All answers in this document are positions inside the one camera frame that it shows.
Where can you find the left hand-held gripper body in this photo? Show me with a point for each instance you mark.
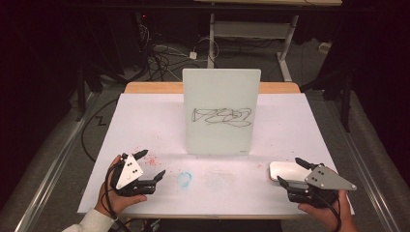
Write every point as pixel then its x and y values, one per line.
pixel 129 172

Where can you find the white power adapter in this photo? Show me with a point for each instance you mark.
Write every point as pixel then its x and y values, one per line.
pixel 193 55

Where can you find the white metal desk frame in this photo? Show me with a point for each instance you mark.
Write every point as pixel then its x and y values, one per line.
pixel 251 30

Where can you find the aluminium floor rail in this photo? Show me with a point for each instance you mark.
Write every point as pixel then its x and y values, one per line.
pixel 364 174
pixel 53 174

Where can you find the white whiteboard with scribble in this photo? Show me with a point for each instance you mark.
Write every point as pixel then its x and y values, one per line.
pixel 220 111

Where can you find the white paper table cover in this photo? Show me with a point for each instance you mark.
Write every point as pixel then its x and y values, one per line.
pixel 154 129

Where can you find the person's left hand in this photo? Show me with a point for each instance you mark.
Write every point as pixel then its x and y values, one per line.
pixel 113 193

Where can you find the person's right hand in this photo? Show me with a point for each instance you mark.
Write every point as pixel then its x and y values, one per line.
pixel 328 214

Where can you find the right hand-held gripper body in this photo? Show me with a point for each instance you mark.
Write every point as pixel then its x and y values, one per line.
pixel 317 188

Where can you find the white whiteboard eraser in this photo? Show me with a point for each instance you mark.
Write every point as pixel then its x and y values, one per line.
pixel 288 170

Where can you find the black metal stand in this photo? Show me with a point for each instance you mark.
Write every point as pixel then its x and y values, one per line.
pixel 341 90
pixel 80 90

